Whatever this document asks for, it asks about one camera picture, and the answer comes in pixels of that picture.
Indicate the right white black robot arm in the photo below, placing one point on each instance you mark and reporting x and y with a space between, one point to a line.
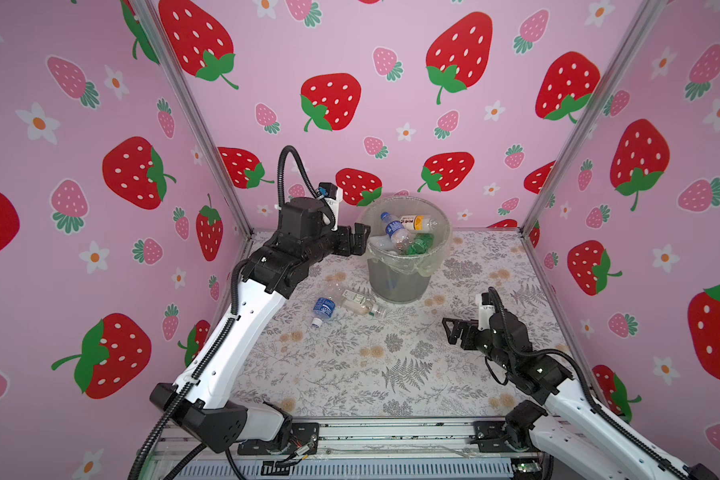
560 417

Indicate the bottle yellow white label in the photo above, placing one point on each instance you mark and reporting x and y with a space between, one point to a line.
419 223

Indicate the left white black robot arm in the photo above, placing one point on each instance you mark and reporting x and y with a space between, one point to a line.
198 400

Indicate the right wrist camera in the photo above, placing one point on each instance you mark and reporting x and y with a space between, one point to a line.
486 309

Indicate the clear bottle white green label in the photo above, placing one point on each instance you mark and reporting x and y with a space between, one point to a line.
361 304

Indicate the grey mesh waste bin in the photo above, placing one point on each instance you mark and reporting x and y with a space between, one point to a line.
395 287

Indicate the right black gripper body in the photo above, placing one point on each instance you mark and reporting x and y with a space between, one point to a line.
479 340

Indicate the Pepsi water bottle blue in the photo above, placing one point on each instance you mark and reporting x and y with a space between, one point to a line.
400 237

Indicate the white bottle red cap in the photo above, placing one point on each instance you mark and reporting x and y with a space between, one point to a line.
381 243

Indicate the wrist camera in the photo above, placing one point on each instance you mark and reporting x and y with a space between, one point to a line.
486 309
333 197

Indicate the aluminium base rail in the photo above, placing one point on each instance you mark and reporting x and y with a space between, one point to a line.
411 448

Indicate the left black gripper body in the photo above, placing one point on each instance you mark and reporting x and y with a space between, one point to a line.
328 245

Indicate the Pocari Sweat bottle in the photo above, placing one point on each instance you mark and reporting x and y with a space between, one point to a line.
322 311

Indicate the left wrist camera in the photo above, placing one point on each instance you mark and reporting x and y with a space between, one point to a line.
333 197

